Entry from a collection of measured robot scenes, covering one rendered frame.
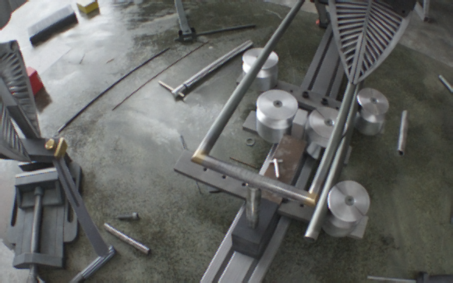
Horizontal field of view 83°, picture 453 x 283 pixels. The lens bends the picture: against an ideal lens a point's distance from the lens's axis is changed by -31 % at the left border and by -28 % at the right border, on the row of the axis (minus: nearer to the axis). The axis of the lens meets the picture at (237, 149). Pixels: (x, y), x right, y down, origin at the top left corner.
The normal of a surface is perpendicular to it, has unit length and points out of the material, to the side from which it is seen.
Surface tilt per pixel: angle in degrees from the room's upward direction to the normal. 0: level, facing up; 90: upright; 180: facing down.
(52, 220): 0
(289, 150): 0
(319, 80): 0
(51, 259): 26
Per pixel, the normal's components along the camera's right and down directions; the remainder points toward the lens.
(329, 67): -0.03, -0.58
